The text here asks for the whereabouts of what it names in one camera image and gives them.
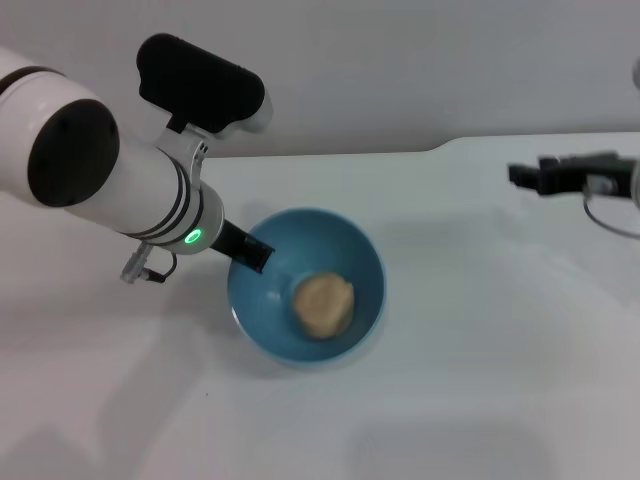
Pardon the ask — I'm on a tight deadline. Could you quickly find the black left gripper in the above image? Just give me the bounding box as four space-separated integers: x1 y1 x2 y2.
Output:
208 218 277 274

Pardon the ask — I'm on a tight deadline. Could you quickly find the right arm cable with plug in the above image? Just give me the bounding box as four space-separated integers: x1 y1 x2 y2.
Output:
582 174 640 236

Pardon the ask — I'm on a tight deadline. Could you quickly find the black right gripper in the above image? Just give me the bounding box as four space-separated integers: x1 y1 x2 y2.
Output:
507 151 637 200

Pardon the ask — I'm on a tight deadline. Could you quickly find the blue bowl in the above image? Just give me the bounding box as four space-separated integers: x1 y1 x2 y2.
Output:
227 208 387 370

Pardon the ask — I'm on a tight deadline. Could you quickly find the beige egg yolk pastry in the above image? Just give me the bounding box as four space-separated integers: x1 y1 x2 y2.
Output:
292 272 356 341

